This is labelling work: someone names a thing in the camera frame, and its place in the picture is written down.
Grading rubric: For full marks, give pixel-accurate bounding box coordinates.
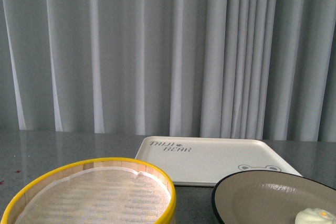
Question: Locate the beige plate with black rim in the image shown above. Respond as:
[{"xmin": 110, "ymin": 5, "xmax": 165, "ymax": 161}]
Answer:
[{"xmin": 212, "ymin": 170, "xmax": 335, "ymax": 223}]

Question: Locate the white steamed bun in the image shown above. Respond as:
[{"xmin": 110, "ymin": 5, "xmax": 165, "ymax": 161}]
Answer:
[{"xmin": 295, "ymin": 208, "xmax": 335, "ymax": 224}]

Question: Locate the cream rectangular bear tray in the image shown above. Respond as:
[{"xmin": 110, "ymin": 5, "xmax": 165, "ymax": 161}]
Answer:
[{"xmin": 136, "ymin": 136, "xmax": 299, "ymax": 187}]

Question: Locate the grey pleated curtain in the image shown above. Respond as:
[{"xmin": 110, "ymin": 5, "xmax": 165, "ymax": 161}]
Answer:
[{"xmin": 1, "ymin": 0, "xmax": 335, "ymax": 142}]

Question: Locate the yellow rimmed bamboo steamer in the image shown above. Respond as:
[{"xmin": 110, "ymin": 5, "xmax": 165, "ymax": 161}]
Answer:
[{"xmin": 1, "ymin": 157, "xmax": 176, "ymax": 223}]

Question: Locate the white steamer liner cloth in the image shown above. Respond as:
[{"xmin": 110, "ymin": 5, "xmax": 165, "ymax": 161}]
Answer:
[{"xmin": 15, "ymin": 167, "xmax": 174, "ymax": 223}]

